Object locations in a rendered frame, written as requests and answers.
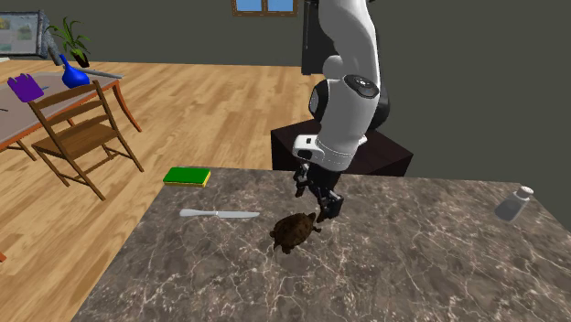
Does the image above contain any green and yellow sponge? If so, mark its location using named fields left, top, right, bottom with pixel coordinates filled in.
left=162, top=166, right=212, bottom=188

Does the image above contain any wooden framed window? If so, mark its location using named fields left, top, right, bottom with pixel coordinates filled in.
left=231, top=0, right=299, bottom=18

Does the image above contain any silver table knife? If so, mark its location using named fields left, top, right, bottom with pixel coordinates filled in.
left=178, top=208, right=261, bottom=220

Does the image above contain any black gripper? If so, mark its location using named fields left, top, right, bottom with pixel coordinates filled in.
left=293, top=162, right=345, bottom=223

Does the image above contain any grey framed wall picture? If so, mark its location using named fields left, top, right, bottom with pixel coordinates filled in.
left=0, top=10, right=51, bottom=60

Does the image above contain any grey salt shaker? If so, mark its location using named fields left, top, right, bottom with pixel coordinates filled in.
left=493, top=186, right=535, bottom=223

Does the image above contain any wooden chair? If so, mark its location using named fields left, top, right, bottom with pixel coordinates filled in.
left=27, top=79, right=145, bottom=202

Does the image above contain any dark robot stand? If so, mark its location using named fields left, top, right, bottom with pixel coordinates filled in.
left=270, top=118, right=415, bottom=178

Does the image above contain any brown turtle figure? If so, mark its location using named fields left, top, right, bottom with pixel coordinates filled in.
left=268, top=211, right=323, bottom=256

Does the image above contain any potted green plant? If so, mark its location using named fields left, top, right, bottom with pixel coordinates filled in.
left=46, top=16, right=93, bottom=70

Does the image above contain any wooden dining table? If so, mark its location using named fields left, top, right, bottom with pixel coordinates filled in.
left=0, top=54, right=144, bottom=163

